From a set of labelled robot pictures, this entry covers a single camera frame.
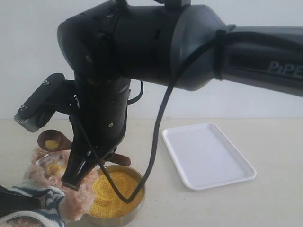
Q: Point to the dark wooden spoon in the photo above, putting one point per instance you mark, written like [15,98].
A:
[54,140]

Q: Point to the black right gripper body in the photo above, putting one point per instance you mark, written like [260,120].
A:
[92,147]

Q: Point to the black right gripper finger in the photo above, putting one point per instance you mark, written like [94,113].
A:
[78,167]

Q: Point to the white plastic tray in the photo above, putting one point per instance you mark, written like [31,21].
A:
[205,157]

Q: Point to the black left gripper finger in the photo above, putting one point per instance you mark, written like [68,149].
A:
[11,202]

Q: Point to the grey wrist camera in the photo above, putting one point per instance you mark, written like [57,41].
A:
[54,94]

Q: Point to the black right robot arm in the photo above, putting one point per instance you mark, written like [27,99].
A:
[176,44]

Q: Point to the yellow millet grains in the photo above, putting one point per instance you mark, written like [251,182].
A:
[107,204]

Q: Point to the steel bowl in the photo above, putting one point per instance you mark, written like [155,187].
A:
[125,219]

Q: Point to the tan teddy bear striped sweater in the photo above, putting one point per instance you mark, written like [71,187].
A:
[61,205]

